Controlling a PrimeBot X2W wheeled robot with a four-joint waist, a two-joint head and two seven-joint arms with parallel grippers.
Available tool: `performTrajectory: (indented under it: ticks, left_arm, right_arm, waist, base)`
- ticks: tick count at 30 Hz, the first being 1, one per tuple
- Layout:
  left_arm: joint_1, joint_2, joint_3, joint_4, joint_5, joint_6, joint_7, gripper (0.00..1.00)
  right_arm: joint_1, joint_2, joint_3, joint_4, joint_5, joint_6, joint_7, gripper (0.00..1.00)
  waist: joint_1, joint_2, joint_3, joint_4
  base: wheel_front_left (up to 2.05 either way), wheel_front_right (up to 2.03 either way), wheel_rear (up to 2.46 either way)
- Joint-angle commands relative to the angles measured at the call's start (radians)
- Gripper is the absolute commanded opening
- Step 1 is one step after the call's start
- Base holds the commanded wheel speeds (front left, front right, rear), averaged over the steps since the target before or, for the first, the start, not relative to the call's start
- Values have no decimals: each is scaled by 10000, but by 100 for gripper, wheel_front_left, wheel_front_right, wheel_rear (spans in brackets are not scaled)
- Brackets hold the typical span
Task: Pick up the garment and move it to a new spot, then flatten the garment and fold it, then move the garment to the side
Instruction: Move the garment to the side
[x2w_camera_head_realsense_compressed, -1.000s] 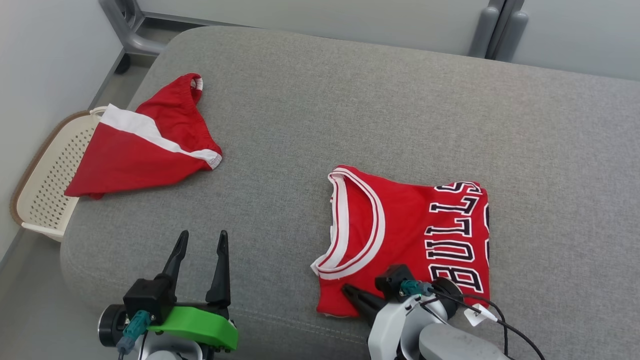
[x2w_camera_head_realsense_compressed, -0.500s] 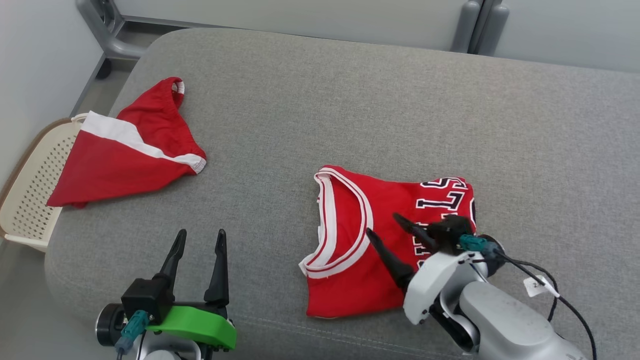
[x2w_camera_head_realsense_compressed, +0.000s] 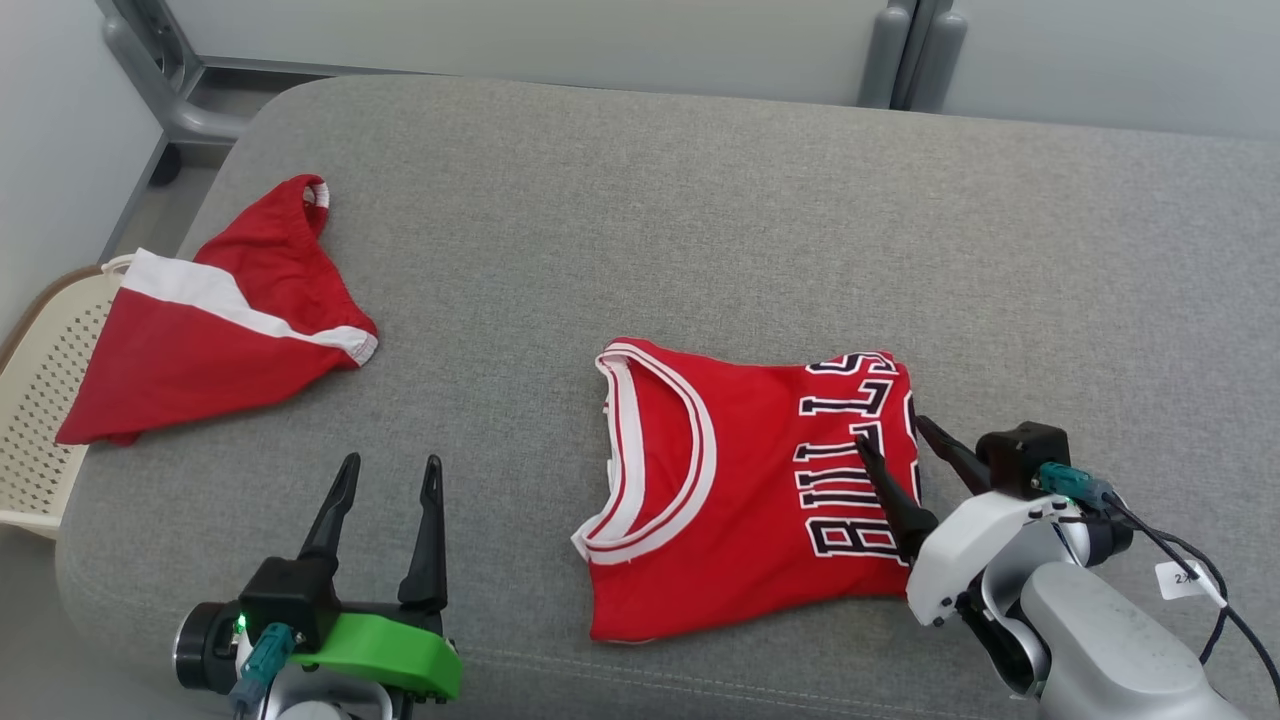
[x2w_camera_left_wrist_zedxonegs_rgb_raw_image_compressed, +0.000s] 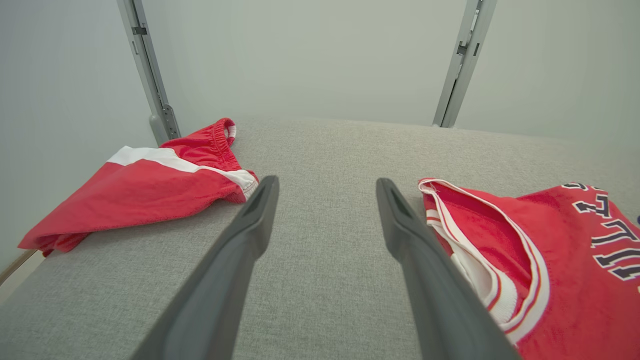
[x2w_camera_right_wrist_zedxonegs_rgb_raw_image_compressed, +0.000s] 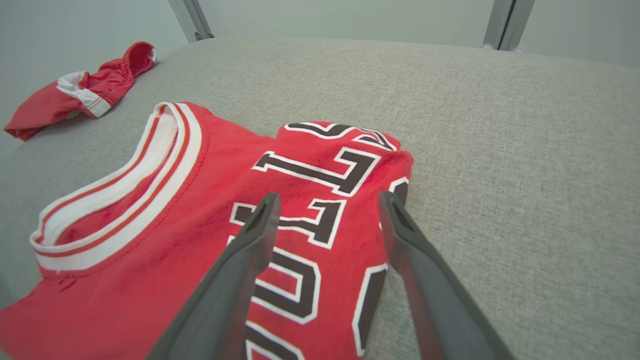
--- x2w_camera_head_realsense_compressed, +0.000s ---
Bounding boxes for red Bulls basketball jersey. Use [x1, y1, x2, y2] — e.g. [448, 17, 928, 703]
[570, 338, 923, 643]

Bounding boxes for red shorts with white stripe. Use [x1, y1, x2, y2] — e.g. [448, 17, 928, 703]
[55, 175, 379, 447]

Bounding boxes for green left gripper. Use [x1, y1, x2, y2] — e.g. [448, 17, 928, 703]
[290, 453, 463, 701]

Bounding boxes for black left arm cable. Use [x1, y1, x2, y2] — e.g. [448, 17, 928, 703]
[228, 622, 301, 716]

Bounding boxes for white label on right cable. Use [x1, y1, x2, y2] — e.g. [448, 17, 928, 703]
[1155, 560, 1226, 606]

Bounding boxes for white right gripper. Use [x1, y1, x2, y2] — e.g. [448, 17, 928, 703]
[855, 415, 1091, 628]

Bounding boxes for grey metal frame leg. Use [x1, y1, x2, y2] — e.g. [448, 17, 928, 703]
[95, 0, 251, 186]

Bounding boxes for cream plastic laundry basket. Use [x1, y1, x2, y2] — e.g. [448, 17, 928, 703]
[0, 255, 136, 541]

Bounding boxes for grey partition post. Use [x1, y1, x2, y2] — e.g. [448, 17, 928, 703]
[858, 0, 969, 113]

